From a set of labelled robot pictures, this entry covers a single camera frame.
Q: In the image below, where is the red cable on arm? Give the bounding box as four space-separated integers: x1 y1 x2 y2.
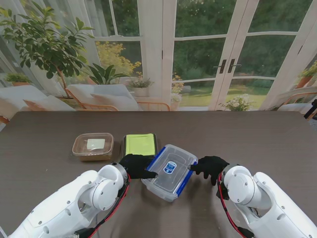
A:
217 172 248 238
88 175 131 238

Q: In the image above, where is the clear container with blue clips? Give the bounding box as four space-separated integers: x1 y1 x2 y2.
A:
141 144 199 203

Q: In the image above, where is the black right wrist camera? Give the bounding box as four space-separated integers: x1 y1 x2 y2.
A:
216 182 230 200

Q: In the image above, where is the brown kraft paper container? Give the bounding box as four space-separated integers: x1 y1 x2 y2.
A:
72 133 114 162

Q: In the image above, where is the clear lid with white label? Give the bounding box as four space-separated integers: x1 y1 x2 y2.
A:
72 133 114 156

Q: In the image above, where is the printed sunroom backdrop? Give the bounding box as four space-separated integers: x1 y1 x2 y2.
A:
0 0 317 124

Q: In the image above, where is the clear plastic lid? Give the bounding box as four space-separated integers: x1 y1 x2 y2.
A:
143 144 198 196

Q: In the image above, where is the red cable on right arm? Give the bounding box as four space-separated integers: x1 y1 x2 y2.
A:
217 172 248 238

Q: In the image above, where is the black plastic tray container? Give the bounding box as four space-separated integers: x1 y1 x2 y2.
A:
120 134 159 162

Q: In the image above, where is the black tripod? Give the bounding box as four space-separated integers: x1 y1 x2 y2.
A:
304 99 317 119

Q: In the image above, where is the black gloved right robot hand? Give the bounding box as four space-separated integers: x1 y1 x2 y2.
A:
188 155 230 186

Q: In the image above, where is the red cable on left arm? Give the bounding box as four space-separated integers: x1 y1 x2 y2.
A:
88 175 131 238

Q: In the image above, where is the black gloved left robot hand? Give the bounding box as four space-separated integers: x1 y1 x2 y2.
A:
118 153 159 179

